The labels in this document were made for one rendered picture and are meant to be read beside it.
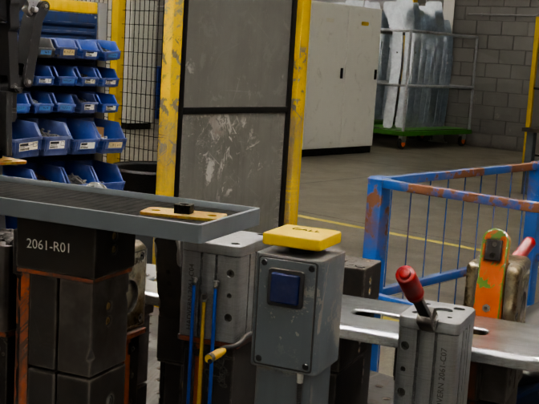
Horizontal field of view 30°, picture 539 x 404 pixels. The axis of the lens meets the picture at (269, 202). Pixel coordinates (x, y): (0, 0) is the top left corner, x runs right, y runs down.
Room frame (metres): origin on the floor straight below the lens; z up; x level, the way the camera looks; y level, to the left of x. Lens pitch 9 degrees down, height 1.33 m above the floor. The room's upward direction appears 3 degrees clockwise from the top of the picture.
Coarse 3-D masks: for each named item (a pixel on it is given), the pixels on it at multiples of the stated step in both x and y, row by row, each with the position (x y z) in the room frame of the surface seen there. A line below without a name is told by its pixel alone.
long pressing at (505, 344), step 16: (352, 304) 1.32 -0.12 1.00; (368, 304) 1.33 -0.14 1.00; (384, 304) 1.34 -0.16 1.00; (400, 304) 1.34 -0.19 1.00; (352, 320) 1.24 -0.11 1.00; (368, 320) 1.25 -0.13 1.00; (384, 320) 1.25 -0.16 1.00; (480, 320) 1.28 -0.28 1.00; (496, 320) 1.28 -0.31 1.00; (352, 336) 1.19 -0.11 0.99; (368, 336) 1.18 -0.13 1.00; (384, 336) 1.18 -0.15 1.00; (480, 336) 1.20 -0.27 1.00; (496, 336) 1.21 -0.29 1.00; (512, 336) 1.21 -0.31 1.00; (528, 336) 1.21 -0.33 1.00; (480, 352) 1.13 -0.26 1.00; (496, 352) 1.13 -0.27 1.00; (512, 352) 1.13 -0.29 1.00; (528, 352) 1.14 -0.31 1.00; (512, 368) 1.12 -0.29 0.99; (528, 368) 1.11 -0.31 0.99
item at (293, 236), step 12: (276, 228) 0.97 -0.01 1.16; (288, 228) 0.97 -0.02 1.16; (300, 228) 0.98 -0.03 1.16; (312, 228) 0.98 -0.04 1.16; (264, 240) 0.95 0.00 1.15; (276, 240) 0.94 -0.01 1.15; (288, 240) 0.94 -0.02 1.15; (300, 240) 0.93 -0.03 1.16; (312, 240) 0.93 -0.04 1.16; (324, 240) 0.93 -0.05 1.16; (336, 240) 0.96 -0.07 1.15; (300, 252) 0.95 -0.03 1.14; (312, 252) 0.95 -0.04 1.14
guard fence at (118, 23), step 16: (112, 0) 6.03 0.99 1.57; (144, 0) 5.90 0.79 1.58; (112, 16) 6.03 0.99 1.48; (112, 32) 6.03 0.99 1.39; (128, 48) 5.97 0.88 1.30; (112, 64) 6.02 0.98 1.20; (144, 80) 5.88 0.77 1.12; (160, 80) 5.79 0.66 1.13; (304, 96) 5.16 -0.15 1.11; (144, 112) 5.87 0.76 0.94; (144, 128) 5.87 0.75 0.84; (112, 160) 6.00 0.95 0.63; (128, 160) 5.95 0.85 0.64
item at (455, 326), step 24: (408, 312) 1.06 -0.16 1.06; (456, 312) 1.08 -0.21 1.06; (408, 336) 1.05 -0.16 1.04; (432, 336) 1.04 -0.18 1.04; (456, 336) 1.03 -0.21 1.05; (408, 360) 1.05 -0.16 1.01; (432, 360) 1.04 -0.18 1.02; (456, 360) 1.03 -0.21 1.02; (408, 384) 1.05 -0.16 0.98; (432, 384) 1.04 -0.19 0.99; (456, 384) 1.04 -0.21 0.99
